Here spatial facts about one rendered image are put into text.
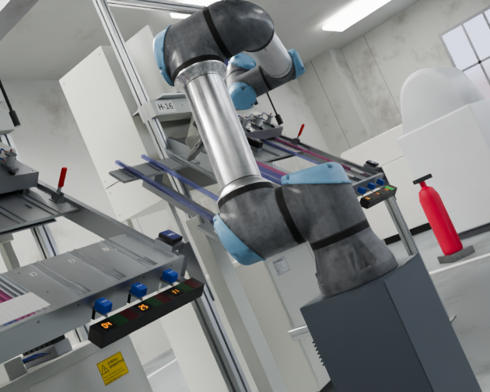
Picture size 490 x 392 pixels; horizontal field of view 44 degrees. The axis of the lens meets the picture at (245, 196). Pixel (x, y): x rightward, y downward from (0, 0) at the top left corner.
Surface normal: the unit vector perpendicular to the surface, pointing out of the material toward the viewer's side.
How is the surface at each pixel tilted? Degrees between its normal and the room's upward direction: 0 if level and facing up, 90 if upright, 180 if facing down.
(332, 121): 90
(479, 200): 90
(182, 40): 78
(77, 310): 133
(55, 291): 43
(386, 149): 90
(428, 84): 90
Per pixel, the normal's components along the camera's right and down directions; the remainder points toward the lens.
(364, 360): -0.56, 0.18
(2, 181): 0.82, 0.36
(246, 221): -0.31, -0.19
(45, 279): 0.21, -0.92
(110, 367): 0.74, -0.37
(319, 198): -0.23, 0.03
